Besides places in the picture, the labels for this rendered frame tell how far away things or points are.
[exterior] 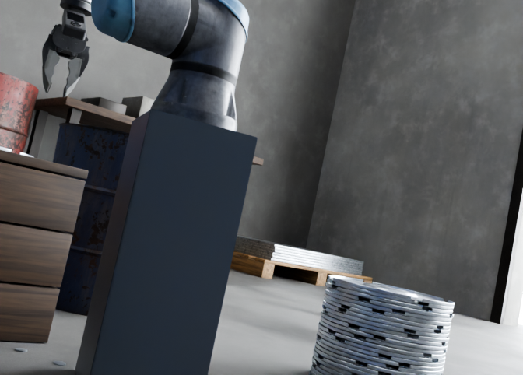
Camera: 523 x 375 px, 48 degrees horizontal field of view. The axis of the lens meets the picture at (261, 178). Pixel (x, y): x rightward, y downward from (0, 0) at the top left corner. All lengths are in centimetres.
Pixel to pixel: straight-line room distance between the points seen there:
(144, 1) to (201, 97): 17
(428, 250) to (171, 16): 435
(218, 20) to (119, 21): 16
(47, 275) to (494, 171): 415
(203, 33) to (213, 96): 10
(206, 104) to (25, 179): 41
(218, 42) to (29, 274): 57
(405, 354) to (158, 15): 83
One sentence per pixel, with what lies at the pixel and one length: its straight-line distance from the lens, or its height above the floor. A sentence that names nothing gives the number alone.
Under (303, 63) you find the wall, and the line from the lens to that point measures 587.
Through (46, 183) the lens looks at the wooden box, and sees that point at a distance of 121.
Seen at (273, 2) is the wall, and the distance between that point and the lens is 568.
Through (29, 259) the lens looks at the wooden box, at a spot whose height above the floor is 16.
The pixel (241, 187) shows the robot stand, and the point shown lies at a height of 36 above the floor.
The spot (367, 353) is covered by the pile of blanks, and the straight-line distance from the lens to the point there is 130.
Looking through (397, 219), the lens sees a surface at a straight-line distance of 535.
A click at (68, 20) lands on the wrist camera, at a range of 135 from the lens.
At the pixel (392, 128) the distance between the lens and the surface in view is 561.
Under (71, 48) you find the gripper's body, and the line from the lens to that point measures 140.
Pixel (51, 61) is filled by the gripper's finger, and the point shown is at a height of 57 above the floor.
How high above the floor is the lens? 30
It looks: 5 degrees up
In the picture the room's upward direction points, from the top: 12 degrees clockwise
